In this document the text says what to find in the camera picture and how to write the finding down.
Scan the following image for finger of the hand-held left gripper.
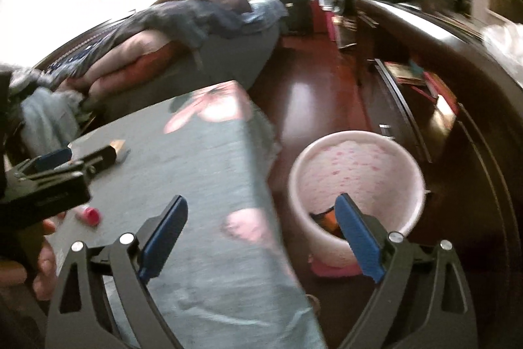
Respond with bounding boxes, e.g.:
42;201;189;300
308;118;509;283
8;147;73;180
67;146;119;180

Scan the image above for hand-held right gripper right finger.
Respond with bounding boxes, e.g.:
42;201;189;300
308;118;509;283
334;193;479;349

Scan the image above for orange box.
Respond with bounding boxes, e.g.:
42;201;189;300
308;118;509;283
308;208;348;240

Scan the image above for black suitcase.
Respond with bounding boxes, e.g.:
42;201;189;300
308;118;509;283
274;0;313;37

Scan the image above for small white yellow box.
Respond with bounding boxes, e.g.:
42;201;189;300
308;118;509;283
108;138;131;164

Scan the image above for dark wooden bed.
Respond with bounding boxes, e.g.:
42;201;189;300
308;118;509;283
33;0;287;116

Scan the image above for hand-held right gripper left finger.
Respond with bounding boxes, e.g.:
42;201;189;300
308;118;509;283
45;194;189;349

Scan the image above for light blue fleece robe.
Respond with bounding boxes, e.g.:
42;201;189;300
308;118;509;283
20;87;87;154

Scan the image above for row of books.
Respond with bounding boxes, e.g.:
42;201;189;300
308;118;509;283
384;61;459;116

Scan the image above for pink speckled wastebasket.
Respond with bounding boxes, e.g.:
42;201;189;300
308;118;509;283
288;130;428;278

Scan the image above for dark wooden desk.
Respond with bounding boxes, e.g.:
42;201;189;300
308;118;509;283
335;0;523;349

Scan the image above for red capped tube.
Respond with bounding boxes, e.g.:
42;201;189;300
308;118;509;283
74;206;101;226

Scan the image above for red box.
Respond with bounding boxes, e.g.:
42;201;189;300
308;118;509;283
311;0;340;40

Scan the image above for person's left hand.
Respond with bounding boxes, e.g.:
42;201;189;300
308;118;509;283
30;211;67;301

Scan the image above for floral teal tablecloth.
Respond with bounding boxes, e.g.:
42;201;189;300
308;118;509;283
45;80;328;349

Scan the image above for star print pillow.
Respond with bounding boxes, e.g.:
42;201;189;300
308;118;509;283
45;40;105;77

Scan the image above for folded pink quilt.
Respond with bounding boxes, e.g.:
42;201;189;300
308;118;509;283
69;32;193;100

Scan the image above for white plastic bag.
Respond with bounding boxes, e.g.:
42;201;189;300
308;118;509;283
482;22;523;68

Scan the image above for blue quilt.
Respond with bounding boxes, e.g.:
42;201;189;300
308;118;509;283
45;0;287;80

